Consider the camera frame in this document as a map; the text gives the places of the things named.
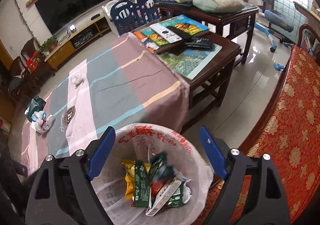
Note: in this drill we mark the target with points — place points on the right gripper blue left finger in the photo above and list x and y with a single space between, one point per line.
98 151

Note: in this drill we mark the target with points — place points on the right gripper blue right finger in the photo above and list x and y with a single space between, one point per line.
217 152

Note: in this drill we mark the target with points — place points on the yellow snack bag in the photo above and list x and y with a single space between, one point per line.
138 186

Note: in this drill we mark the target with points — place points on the dark green snack wrapper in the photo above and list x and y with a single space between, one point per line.
160 168

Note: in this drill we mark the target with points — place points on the white plastic bag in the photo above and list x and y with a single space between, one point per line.
43 125

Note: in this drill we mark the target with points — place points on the blue glove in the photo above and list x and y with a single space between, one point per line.
38 116

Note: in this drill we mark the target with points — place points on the white tissue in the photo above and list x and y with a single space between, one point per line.
77 80

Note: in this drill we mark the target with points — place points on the white blue medicine box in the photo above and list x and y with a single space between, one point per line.
162 197

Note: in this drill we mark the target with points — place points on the red cardboard box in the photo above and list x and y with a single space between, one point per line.
156 186

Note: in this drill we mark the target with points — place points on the white lined trash basket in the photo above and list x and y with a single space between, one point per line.
142 142

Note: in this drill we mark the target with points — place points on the dark wooden coffee table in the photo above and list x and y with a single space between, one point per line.
171 99

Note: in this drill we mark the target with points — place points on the striped pastel tablecloth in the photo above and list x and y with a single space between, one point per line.
82 114

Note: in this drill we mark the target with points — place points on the green tissue box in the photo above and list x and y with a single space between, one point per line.
35 105

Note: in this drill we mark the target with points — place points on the red floral sofa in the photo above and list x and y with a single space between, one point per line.
273 177

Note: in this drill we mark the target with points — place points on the black remote control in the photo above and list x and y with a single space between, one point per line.
182 34

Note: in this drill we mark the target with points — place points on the white remote control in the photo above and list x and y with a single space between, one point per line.
164 32

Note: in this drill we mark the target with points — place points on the potted green plant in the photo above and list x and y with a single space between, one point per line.
49 45

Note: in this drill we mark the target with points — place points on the dark wooden side table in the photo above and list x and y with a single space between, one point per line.
239 22

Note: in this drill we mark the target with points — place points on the blue picture book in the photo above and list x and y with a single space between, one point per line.
184 24

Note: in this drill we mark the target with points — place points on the wooden tv cabinet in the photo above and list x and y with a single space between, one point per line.
76 41

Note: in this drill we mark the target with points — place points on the blue child chair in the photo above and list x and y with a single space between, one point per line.
276 18

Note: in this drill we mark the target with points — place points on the green grey cushion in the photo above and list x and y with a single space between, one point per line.
219 6

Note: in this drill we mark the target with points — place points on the blue white baby fence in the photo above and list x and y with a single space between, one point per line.
125 15

